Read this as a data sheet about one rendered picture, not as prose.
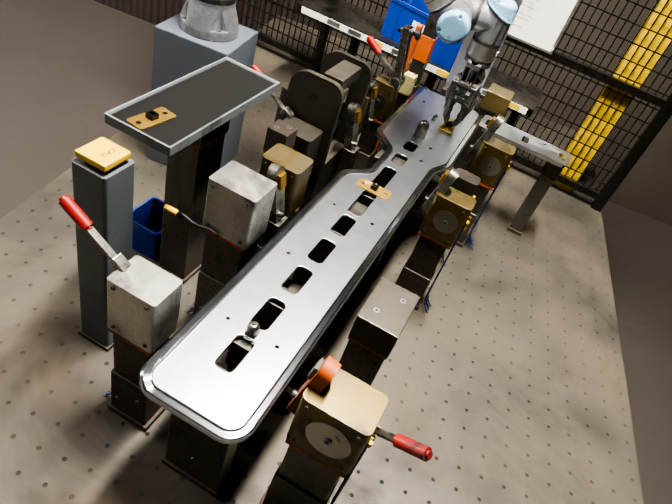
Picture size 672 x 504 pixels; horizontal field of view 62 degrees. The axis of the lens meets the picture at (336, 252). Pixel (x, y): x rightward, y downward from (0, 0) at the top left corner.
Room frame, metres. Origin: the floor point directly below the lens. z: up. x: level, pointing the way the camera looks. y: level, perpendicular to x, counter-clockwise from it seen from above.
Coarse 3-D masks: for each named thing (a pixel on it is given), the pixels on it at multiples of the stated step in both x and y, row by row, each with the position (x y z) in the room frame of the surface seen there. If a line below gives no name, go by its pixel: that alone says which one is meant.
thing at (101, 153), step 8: (88, 144) 0.69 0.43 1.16; (96, 144) 0.70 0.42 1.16; (104, 144) 0.71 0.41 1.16; (112, 144) 0.71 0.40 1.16; (80, 152) 0.67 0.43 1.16; (88, 152) 0.68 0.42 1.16; (96, 152) 0.68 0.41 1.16; (104, 152) 0.69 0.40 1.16; (112, 152) 0.70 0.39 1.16; (120, 152) 0.70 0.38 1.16; (128, 152) 0.71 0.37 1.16; (88, 160) 0.66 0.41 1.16; (96, 160) 0.66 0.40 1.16; (104, 160) 0.67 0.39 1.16; (112, 160) 0.68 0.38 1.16; (120, 160) 0.69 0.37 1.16; (104, 168) 0.66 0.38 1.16
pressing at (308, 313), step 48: (432, 96) 1.71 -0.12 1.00; (384, 144) 1.32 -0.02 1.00; (432, 144) 1.40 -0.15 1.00; (336, 192) 1.03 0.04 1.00; (288, 240) 0.82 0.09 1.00; (336, 240) 0.87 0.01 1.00; (384, 240) 0.93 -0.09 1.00; (240, 288) 0.66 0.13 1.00; (336, 288) 0.74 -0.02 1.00; (192, 336) 0.53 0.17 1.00; (240, 336) 0.57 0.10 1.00; (288, 336) 0.60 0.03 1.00; (144, 384) 0.43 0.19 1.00; (192, 384) 0.45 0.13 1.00; (240, 384) 0.48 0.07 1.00; (240, 432) 0.41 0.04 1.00
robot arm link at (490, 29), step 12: (492, 0) 1.49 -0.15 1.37; (504, 0) 1.50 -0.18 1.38; (492, 12) 1.48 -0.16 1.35; (504, 12) 1.48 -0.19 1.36; (480, 24) 1.48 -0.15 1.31; (492, 24) 1.48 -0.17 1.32; (504, 24) 1.48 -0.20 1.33; (480, 36) 1.49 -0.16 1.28; (492, 36) 1.48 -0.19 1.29; (504, 36) 1.50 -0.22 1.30; (492, 48) 1.48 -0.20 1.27
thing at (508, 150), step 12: (492, 144) 1.43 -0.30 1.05; (504, 144) 1.46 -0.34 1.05; (480, 156) 1.43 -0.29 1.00; (492, 156) 1.42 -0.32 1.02; (504, 156) 1.42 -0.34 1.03; (480, 168) 1.42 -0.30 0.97; (492, 168) 1.42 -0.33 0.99; (504, 168) 1.42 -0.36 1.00; (492, 180) 1.42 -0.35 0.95; (480, 192) 1.42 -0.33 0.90; (492, 192) 1.43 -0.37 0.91; (480, 204) 1.42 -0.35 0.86; (480, 216) 1.43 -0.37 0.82; (468, 228) 1.42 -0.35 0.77; (468, 240) 1.43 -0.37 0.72
